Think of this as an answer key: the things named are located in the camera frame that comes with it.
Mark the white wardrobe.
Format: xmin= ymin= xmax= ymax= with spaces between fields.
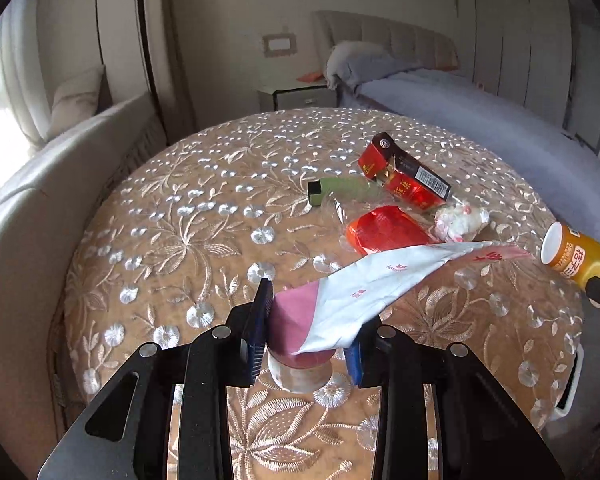
xmin=450 ymin=0 xmax=600 ymax=163

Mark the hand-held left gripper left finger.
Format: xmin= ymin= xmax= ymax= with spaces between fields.
xmin=37 ymin=278 xmax=274 ymax=480

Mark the clear plastic cup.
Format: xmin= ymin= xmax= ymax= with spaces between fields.
xmin=266 ymin=347 xmax=337 ymax=393

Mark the white plastic object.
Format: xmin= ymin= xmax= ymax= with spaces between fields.
xmin=554 ymin=346 xmax=587 ymax=422

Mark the white and pink plastic wrapper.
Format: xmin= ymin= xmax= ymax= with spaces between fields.
xmin=271 ymin=241 xmax=535 ymax=357

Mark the grey blanket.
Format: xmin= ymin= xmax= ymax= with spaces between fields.
xmin=352 ymin=66 xmax=600 ymax=242

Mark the clear plastic film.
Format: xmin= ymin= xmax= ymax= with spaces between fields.
xmin=324 ymin=187 xmax=383 ymax=233

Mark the red-orange foil packet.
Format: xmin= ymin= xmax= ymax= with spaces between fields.
xmin=345 ymin=205 xmax=443 ymax=257

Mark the beige sofa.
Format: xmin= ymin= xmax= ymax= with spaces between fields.
xmin=0 ymin=91 xmax=167 ymax=466

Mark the grey pillow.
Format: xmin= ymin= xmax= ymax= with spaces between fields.
xmin=326 ymin=41 xmax=423 ymax=92

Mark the wall switch plate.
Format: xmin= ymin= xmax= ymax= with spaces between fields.
xmin=262 ymin=33 xmax=298 ymax=57

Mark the orange paper cup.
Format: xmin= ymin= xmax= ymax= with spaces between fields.
xmin=539 ymin=221 xmax=600 ymax=288

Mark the bed with beige headboard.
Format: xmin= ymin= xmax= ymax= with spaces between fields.
xmin=311 ymin=9 xmax=600 ymax=242

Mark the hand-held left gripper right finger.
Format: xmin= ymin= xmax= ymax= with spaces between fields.
xmin=344 ymin=325 xmax=566 ymax=480

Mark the crumpled white wrapper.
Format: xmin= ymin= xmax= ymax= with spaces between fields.
xmin=434 ymin=200 xmax=490 ymax=242

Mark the white nightstand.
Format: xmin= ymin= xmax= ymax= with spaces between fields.
xmin=256 ymin=79 xmax=339 ymax=112

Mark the white curtain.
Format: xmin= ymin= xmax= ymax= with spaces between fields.
xmin=0 ymin=0 xmax=48 ymax=148

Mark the beige cushion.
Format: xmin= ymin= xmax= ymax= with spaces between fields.
xmin=46 ymin=64 xmax=107 ymax=139

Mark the red cigarette box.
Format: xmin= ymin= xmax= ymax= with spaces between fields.
xmin=357 ymin=131 xmax=452 ymax=212

